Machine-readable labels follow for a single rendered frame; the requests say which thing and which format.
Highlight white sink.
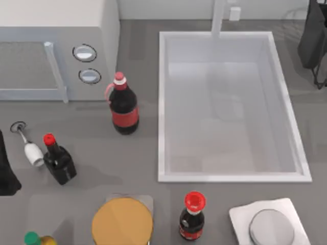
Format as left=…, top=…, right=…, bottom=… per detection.
left=157, top=31, right=313, bottom=183

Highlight small grey microwave knob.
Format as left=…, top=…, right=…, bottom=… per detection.
left=78, top=68, right=102, bottom=85

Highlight small dark bottle red cap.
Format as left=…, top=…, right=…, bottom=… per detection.
left=178, top=191, right=207, bottom=242

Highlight large grey microwave knob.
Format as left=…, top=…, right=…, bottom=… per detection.
left=72, top=43, right=98, bottom=63

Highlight round orange wooden board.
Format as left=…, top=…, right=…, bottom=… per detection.
left=91, top=197, right=154, bottom=245

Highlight pale microwave oven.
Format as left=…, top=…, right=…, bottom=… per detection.
left=0, top=0, right=121, bottom=103

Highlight black square bottle red cap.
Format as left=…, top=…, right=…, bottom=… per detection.
left=42, top=133, right=78, bottom=186

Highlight tall white tap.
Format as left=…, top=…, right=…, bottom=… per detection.
left=211, top=0, right=226, bottom=39

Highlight small white tap lever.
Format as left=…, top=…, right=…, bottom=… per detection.
left=229, top=6, right=241, bottom=21

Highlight white wine glass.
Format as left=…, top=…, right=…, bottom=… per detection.
left=10, top=121, right=45, bottom=168

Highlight white kitchen scale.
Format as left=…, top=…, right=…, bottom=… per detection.
left=228, top=197, right=312, bottom=245

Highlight microwave oven door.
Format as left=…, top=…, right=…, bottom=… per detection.
left=0, top=41, right=64, bottom=102

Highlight yellow bottle green cap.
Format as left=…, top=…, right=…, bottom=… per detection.
left=24, top=231, right=59, bottom=245

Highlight large dark bottle pink handle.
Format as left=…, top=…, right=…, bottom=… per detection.
left=105, top=71, right=141, bottom=136

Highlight pale microwave door handle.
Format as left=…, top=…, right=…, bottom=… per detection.
left=43, top=41, right=69, bottom=104

